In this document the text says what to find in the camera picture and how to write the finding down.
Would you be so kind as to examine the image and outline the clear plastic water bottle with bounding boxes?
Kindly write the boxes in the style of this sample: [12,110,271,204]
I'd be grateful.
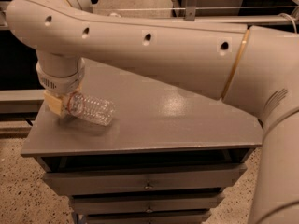
[66,92,115,126]

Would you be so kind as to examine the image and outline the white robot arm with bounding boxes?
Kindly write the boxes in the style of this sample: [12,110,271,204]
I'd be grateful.
[6,0,299,224]

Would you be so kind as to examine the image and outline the top grey drawer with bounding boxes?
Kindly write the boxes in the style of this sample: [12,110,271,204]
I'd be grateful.
[43,163,247,196]

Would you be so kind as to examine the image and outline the grey drawer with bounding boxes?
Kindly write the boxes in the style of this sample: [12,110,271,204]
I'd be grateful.
[70,192,224,215]
[43,163,247,196]
[86,210,211,224]

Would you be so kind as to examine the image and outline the grey drawer cabinet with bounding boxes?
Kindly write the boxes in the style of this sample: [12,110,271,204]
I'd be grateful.
[20,58,264,224]

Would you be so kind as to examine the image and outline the middle grey drawer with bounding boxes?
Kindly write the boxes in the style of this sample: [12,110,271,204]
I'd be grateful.
[70,192,224,215]

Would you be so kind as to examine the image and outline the bottom grey drawer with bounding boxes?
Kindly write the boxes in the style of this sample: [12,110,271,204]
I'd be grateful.
[86,210,211,224]

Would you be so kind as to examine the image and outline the grey lower side rail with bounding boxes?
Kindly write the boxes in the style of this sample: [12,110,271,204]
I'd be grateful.
[0,90,44,114]

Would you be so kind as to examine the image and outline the grey metal rail frame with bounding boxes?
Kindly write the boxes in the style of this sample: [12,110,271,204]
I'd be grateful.
[0,0,299,30]

